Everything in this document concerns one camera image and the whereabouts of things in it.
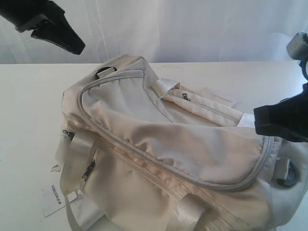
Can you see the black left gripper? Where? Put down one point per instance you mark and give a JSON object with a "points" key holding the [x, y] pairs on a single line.
{"points": [[47, 21]]}

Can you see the beige duffel bag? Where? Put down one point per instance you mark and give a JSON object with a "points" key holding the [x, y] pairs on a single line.
{"points": [[155, 156]]}

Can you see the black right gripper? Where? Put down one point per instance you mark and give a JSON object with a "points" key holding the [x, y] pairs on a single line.
{"points": [[287, 119]]}

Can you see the white paper brand tag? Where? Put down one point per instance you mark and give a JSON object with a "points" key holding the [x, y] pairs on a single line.
{"points": [[52, 198]]}

